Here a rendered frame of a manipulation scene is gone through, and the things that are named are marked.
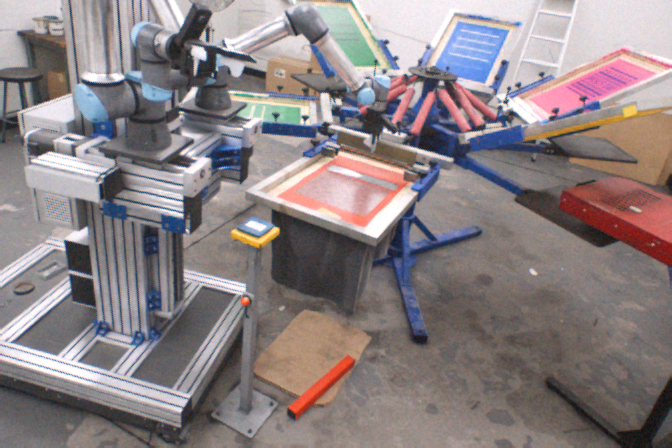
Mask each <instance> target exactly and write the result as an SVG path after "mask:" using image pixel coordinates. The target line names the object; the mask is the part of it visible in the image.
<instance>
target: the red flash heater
mask: <svg viewBox="0 0 672 448"><path fill-rule="evenodd" d="M559 200H561V201H560V204H559V207H558V208H559V209H560V210H562V211H564V212H566V213H568V214H570V215H572V216H574V217H576V218H577V219H579V220H581V221H583V222H585V223H587V224H589V225H591V226H593V227H595V228H596V229H598V230H600V231H602V232H604V233H606V234H608V235H610V236H612V237H614V238H615V239H617V240H619V241H621V242H623V243H625V244H627V245H629V246H631V247H633V248H634V249H636V250H638V251H640V252H642V253H644V254H646V255H648V256H650V257H651V258H653V259H655V260H657V261H659V262H661V263H663V264H665V265H667V266H669V267H670V268H672V198H671V197H669V196H667V195H664V194H662V193H660V192H657V191H655V190H653V189H650V188H648V187H646V186H643V185H641V184H639V183H636V182H634V181H632V180H629V179H627V178H625V177H622V176H620V175H619V176H615V177H611V178H607V179H603V180H599V181H595V182H592V183H588V184H584V185H580V186H576V187H572V188H568V189H564V190H563V191H562V193H561V196H560V199H559ZM631 206H633V207H635V208H638V209H640V210H641V211H642V212H640V213H637V212H635V211H633V210H631V209H630V207H631Z"/></svg>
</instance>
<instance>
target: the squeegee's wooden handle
mask: <svg viewBox="0 0 672 448"><path fill-rule="evenodd" d="M365 139H369V137H366V136H363V135H359V134H356V133H352V132H349V131H345V130H342V129H340V130H339V131H338V136H337V143H336V144H337V145H340V146H341V144H343V145H346V146H350V147H353V148H357V149H360V150H363V151H367V152H370V153H371V148H370V147H369V146H367V145H366V144H364V140H365ZM373 154H377V155H380V156H384V157H387V158H390V159H394V160H397V161H400V162H404V163H407V166H411V167H413V166H414V165H415V161H416V156H417V151H416V150H412V149H409V148H405V147H402V146H398V145H395V144H391V143H387V142H384V141H380V140H377V142H376V147H375V151H374V152H373Z"/></svg>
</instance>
